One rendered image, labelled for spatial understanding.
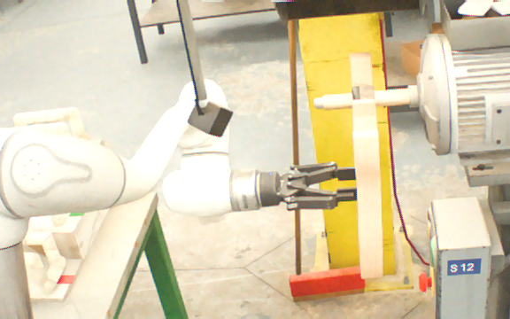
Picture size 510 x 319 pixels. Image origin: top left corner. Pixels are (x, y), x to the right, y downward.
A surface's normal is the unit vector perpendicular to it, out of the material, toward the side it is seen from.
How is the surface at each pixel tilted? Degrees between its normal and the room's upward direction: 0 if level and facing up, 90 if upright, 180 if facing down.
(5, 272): 79
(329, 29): 90
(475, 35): 90
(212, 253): 0
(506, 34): 90
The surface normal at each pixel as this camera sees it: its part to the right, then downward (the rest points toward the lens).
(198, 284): -0.16, -0.85
